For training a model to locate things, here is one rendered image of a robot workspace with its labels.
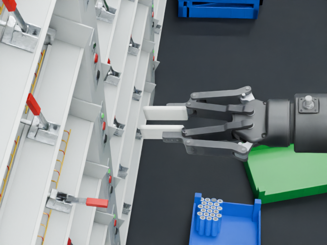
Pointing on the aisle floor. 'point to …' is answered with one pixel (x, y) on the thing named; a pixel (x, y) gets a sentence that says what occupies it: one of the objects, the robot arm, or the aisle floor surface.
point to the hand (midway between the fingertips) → (163, 122)
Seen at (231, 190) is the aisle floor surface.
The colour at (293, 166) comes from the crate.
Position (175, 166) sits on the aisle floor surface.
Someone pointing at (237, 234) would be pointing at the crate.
